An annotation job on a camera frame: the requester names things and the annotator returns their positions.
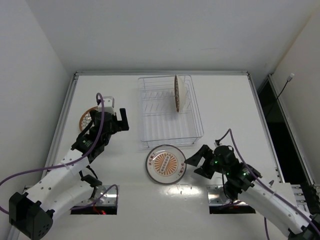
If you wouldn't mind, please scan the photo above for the metal base plate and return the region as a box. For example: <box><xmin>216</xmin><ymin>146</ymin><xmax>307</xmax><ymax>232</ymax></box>
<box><xmin>94</xmin><ymin>185</ymin><xmax>119</xmax><ymax>207</ymax></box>
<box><xmin>206</xmin><ymin>184</ymin><xmax>248</xmax><ymax>207</ymax></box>

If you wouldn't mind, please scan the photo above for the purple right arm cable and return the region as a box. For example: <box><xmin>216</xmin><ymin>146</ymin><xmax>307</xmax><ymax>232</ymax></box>
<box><xmin>214</xmin><ymin>128</ymin><xmax>320</xmax><ymax>240</ymax></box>

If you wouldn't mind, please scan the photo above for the black wall cable white plug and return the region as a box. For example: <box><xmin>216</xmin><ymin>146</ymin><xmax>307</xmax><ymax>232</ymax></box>
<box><xmin>276</xmin><ymin>73</ymin><xmax>295</xmax><ymax>101</ymax></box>

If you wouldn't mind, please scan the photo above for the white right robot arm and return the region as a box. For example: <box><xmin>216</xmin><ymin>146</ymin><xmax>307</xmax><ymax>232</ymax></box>
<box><xmin>185</xmin><ymin>145</ymin><xmax>320</xmax><ymax>240</ymax></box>

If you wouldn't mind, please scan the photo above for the floral brown-rim plate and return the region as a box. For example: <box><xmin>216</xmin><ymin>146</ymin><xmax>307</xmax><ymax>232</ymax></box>
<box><xmin>78</xmin><ymin>106</ymin><xmax>98</xmax><ymax>132</ymax></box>
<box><xmin>174</xmin><ymin>75</ymin><xmax>187</xmax><ymax>113</ymax></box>

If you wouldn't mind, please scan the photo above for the glass plate orange sunburst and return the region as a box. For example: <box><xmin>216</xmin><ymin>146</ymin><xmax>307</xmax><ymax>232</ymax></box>
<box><xmin>145</xmin><ymin>144</ymin><xmax>187</xmax><ymax>185</ymax></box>

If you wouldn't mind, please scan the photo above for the white wire dish rack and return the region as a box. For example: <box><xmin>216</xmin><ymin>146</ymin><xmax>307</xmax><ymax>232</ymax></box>
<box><xmin>138</xmin><ymin>74</ymin><xmax>204</xmax><ymax>148</ymax></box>

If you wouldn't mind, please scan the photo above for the aluminium frame rail right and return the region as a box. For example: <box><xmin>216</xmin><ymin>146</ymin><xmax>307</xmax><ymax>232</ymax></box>
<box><xmin>259</xmin><ymin>74</ymin><xmax>320</xmax><ymax>215</ymax></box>

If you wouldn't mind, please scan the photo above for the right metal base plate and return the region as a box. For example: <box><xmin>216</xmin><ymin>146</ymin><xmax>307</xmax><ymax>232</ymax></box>
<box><xmin>206</xmin><ymin>184</ymin><xmax>248</xmax><ymax>207</ymax></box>

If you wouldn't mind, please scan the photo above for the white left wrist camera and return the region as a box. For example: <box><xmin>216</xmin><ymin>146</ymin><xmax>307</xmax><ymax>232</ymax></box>
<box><xmin>97</xmin><ymin>96</ymin><xmax>116</xmax><ymax>116</ymax></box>

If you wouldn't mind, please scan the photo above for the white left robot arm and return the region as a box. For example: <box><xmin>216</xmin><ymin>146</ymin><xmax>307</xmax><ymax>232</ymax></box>
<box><xmin>8</xmin><ymin>108</ymin><xmax>129</xmax><ymax>240</ymax></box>

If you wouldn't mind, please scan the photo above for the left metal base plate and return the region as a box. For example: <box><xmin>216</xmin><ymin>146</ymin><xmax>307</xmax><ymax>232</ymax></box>
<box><xmin>94</xmin><ymin>185</ymin><xmax>119</xmax><ymax>207</ymax></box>

